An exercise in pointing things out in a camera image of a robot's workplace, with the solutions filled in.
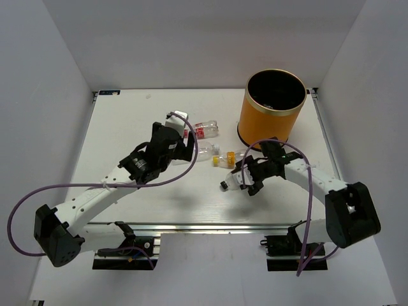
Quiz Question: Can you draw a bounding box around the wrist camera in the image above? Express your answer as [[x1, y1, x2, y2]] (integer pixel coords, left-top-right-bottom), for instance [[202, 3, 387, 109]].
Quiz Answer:
[[233, 167, 254, 189], [164, 110, 189, 138]]

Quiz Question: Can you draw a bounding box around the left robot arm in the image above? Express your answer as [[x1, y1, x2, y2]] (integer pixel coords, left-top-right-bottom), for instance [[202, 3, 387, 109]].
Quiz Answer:
[[34, 113, 198, 267]]

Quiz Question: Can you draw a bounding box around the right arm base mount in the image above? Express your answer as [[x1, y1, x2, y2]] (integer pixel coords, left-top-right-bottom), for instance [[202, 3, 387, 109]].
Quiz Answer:
[[260, 226, 328, 272]]

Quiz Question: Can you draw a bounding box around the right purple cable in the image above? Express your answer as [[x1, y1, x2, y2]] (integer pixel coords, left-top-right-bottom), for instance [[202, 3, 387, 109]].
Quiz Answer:
[[240, 138, 342, 277]]

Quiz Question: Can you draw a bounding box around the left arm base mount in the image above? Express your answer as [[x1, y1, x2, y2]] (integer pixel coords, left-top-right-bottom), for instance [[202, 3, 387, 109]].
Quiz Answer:
[[92, 236, 160, 271]]

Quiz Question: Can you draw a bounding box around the yellow-cap orange-label bottle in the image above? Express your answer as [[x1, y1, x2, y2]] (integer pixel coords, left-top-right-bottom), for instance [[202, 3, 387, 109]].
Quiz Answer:
[[212, 150, 245, 169]]

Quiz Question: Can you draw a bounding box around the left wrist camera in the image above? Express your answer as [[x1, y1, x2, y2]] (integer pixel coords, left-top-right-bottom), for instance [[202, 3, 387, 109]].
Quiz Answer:
[[164, 110, 189, 138]]

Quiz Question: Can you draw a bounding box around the small red-label clear bottle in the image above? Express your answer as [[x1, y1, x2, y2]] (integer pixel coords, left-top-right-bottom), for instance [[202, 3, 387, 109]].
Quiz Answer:
[[193, 120, 219, 140]]

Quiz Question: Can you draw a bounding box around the large clear unlabelled bottle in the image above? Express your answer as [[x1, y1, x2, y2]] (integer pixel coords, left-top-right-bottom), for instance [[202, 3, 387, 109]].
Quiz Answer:
[[171, 141, 221, 164]]

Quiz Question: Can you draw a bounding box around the orange cylindrical bin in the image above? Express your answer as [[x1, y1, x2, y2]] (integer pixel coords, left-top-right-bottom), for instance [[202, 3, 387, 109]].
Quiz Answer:
[[237, 69, 307, 146]]

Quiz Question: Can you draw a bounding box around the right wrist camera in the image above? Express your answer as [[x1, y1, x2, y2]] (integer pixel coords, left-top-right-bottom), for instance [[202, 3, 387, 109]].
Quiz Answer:
[[233, 167, 254, 189]]

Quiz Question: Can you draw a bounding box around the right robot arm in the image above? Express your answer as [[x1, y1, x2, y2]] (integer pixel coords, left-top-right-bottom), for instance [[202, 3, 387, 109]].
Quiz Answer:
[[227, 139, 381, 254]]

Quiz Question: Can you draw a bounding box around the blue table sticker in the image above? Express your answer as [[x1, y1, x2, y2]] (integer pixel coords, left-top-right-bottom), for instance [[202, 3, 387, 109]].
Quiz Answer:
[[98, 90, 120, 96]]

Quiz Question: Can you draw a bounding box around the black-cap black-label bottle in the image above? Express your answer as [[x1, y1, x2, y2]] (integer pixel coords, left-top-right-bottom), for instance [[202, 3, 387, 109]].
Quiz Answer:
[[220, 170, 243, 191]]

